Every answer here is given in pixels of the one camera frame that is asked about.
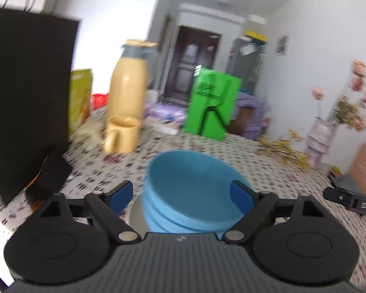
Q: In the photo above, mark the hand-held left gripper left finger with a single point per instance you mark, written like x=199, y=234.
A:
x=119, y=197

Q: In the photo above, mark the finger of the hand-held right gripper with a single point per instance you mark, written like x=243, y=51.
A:
x=338, y=197

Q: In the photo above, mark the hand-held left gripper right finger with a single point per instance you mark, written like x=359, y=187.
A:
x=242, y=197

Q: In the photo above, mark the cream plate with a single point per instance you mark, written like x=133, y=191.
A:
x=137, y=216

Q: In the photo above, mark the grey folded cloth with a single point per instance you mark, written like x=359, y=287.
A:
x=344, y=180

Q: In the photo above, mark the calligraphy printed tablecloth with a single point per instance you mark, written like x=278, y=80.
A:
x=94, y=171

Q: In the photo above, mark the pink textured vase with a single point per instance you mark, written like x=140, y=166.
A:
x=320, y=143

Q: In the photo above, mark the yellow mug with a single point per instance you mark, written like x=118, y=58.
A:
x=125, y=137

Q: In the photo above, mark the yellow flower branch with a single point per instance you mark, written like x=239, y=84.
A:
x=285, y=151

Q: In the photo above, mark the cream rubber gloves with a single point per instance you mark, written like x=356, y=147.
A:
x=90, y=131

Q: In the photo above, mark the white printed box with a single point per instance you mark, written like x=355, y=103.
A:
x=167, y=127

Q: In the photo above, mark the bunch of dried roses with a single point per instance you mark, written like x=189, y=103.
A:
x=352, y=113

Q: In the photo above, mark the small orange object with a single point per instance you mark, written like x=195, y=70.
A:
x=33, y=182

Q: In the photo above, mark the purple garment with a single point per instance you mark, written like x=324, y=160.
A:
x=253, y=110

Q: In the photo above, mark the green paper bag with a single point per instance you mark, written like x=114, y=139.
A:
x=210, y=106

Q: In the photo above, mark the red plastic bag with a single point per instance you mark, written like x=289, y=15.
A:
x=99, y=102

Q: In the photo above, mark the purple plastic packet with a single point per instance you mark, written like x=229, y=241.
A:
x=167, y=113

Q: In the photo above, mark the yellow green snack box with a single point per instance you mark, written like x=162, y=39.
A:
x=79, y=100

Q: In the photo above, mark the yellow thermos jug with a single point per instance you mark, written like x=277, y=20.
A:
x=128, y=91

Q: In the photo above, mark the white plastic container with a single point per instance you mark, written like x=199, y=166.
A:
x=151, y=96

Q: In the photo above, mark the grey refrigerator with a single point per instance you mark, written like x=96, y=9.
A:
x=245, y=67

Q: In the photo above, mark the black paper bag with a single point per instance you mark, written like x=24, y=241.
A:
x=27, y=97

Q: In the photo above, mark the dark brown entrance door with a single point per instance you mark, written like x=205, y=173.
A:
x=189, y=64

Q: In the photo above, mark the white paper sheet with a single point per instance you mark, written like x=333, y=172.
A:
x=246, y=49

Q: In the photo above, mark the wooden interior door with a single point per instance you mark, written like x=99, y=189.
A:
x=163, y=52

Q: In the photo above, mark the grey wall panel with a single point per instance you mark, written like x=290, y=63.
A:
x=282, y=45

